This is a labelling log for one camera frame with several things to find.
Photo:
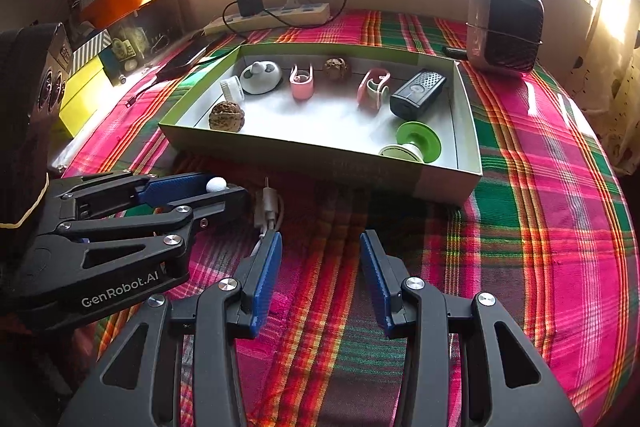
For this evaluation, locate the pink ear hook clip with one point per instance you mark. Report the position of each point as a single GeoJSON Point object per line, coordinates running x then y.
{"type": "Point", "coordinates": [301, 89]}
{"type": "Point", "coordinates": [367, 97]}

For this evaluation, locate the patterned cream curtain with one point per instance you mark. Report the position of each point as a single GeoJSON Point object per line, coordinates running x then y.
{"type": "Point", "coordinates": [615, 72]}

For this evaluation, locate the brown walnut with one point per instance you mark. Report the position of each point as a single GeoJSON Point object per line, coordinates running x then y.
{"type": "Point", "coordinates": [336, 68]}
{"type": "Point", "coordinates": [227, 117]}

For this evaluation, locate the white round gadget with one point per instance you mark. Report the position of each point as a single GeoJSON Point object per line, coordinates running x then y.
{"type": "Point", "coordinates": [260, 77]}

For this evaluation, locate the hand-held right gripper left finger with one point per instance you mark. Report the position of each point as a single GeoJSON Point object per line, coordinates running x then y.
{"type": "Point", "coordinates": [265, 282]}

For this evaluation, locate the white round cap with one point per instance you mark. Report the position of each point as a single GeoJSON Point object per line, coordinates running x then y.
{"type": "Point", "coordinates": [232, 89]}

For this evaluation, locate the striped box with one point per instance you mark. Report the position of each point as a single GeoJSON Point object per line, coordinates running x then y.
{"type": "Point", "coordinates": [90, 47]}

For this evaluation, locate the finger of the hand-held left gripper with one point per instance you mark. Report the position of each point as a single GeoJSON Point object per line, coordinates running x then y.
{"type": "Point", "coordinates": [220, 202]}
{"type": "Point", "coordinates": [175, 187]}

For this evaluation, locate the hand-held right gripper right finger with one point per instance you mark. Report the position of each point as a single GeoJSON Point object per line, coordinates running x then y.
{"type": "Point", "coordinates": [377, 282]}

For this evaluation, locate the small white ball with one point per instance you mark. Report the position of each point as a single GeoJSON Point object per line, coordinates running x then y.
{"type": "Point", "coordinates": [216, 185]}

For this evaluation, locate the black handheld device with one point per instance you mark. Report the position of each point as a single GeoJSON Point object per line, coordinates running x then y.
{"type": "Point", "coordinates": [415, 94]}

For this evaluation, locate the black phone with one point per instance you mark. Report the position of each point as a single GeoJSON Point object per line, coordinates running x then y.
{"type": "Point", "coordinates": [185, 59]}

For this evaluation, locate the teal picture card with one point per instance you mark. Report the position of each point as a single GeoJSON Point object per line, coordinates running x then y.
{"type": "Point", "coordinates": [120, 52]}

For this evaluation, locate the yellow box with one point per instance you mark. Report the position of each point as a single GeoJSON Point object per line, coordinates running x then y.
{"type": "Point", "coordinates": [82, 97]}

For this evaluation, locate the pink plaid tablecloth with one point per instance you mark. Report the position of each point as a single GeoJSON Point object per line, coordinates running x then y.
{"type": "Point", "coordinates": [525, 232]}

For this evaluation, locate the green and white spool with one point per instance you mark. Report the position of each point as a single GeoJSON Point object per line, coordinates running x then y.
{"type": "Point", "coordinates": [420, 134]}

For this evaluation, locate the beige power strip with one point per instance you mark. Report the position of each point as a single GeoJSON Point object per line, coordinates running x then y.
{"type": "Point", "coordinates": [300, 13]}

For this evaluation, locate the beige and black heater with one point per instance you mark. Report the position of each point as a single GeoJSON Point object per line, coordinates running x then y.
{"type": "Point", "coordinates": [515, 32]}

